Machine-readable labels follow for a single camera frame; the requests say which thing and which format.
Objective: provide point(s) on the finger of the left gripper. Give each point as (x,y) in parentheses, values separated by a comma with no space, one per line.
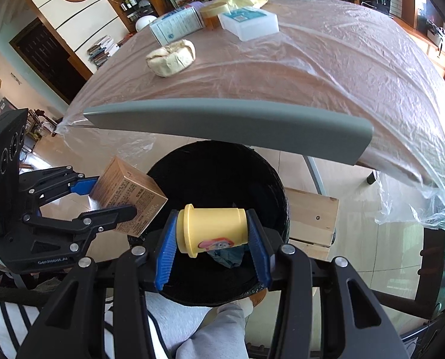
(47,185)
(76,235)

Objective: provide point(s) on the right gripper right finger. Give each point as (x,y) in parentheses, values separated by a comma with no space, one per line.
(353,323)

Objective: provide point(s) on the brown cardboard box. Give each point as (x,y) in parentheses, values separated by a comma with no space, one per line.
(123,184)

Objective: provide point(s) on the yellow plastic cup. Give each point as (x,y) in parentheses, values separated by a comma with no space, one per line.
(206,229)

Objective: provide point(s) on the paper ball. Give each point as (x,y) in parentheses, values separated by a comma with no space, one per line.
(171,59)

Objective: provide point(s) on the blue white medicine box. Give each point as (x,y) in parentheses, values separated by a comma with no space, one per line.
(175,25)

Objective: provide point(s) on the gold lid cream jar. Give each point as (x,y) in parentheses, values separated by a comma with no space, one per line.
(209,14)

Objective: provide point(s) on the dental floss plastic box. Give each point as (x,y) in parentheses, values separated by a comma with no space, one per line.
(249,23)

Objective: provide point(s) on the black trash bin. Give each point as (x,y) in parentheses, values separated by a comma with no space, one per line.
(212,186)

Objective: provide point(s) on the wooden crate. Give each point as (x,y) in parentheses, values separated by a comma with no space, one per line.
(312,222)

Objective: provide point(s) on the grey trouser leg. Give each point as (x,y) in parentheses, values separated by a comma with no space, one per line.
(177,330)

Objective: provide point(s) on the stack of books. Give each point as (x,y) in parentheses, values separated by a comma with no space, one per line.
(102,50)

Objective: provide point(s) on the white helmet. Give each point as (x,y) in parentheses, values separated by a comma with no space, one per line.
(143,22)

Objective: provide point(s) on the grey table edge guard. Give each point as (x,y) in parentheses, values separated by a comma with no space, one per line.
(290,128)

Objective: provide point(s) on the wooden sideboard cabinet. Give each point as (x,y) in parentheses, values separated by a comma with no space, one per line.
(436,55)

